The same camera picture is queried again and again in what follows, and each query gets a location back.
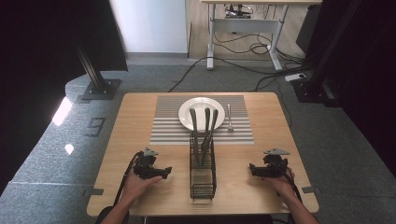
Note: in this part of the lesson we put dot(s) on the white legged desk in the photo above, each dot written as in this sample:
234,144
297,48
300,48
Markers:
249,25

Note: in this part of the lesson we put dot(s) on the black metal stand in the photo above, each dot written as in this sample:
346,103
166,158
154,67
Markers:
323,71
96,77

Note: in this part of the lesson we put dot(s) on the person's right hand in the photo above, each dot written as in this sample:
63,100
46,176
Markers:
281,185

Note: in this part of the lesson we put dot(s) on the silver fork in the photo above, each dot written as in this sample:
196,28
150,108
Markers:
229,118

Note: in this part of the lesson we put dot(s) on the white power strip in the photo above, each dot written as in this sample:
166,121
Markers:
295,76

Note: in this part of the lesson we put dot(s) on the white plate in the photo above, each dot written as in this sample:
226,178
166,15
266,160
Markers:
199,105

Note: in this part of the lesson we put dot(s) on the person's left hand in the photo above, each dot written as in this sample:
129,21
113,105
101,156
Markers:
137,186

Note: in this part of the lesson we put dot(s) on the black curtain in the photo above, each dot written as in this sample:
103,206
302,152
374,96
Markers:
37,62
370,77

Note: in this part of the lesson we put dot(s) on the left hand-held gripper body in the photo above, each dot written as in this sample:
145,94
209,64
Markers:
144,166

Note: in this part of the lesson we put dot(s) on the grey striped placemat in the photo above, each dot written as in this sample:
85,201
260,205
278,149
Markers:
168,130

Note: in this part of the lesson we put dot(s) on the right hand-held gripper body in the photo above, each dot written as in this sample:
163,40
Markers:
275,166

